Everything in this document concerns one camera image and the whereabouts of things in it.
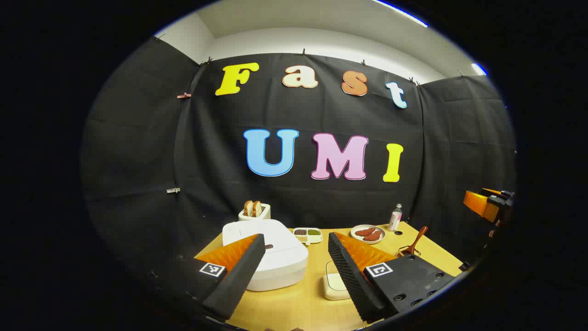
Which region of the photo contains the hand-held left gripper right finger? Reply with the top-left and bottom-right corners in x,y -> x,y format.
328,232 -> 455,323

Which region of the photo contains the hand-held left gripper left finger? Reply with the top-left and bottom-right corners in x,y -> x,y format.
152,234 -> 267,322

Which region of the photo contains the white rice cooker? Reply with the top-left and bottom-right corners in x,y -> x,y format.
222,219 -> 309,292

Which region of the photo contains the brown wooden spoon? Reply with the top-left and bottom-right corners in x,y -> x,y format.
399,226 -> 429,257

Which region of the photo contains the clear rice container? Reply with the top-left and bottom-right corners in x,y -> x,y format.
322,261 -> 354,301

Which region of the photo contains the white round plate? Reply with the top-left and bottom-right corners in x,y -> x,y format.
350,224 -> 386,245

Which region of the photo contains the white divided grain dish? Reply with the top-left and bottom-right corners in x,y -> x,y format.
293,228 -> 323,245

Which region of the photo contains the white toaster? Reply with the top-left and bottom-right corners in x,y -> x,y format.
238,204 -> 271,221

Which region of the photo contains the clear bottle pink label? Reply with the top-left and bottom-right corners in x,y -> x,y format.
388,204 -> 403,232

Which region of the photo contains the black backdrop cloth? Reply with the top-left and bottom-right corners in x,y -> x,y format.
80,37 -> 517,279

